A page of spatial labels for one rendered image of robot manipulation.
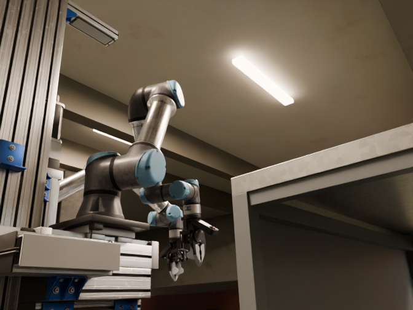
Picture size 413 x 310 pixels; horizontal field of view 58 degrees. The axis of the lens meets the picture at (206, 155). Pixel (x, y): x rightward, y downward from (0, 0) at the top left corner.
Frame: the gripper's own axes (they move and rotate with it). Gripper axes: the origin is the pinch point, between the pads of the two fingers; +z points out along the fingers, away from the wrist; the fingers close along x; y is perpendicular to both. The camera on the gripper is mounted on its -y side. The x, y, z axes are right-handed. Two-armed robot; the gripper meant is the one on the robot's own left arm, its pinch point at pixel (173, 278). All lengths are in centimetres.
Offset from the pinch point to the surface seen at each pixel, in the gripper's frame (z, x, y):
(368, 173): -7, -75, 128
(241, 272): 7, -75, 100
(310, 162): -12, -75, 118
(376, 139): -13, -75, 131
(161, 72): -229, 94, -118
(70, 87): -217, 30, -198
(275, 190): -8, -75, 110
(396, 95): -229, 348, 56
